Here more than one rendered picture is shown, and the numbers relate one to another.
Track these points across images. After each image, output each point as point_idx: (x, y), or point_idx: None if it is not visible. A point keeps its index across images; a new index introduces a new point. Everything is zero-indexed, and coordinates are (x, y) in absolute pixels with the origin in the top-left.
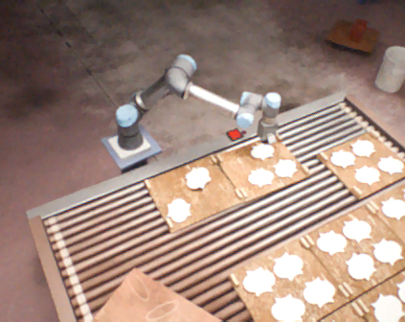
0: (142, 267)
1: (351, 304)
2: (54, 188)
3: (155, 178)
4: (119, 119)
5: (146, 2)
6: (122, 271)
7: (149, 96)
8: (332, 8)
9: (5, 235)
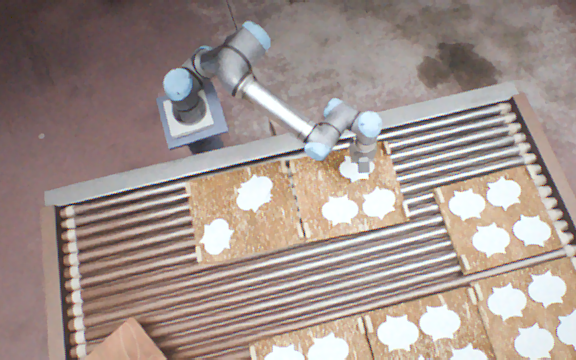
0: (153, 303)
1: None
2: (134, 111)
3: (201, 180)
4: (165, 90)
5: None
6: (130, 301)
7: (209, 65)
8: None
9: (75, 161)
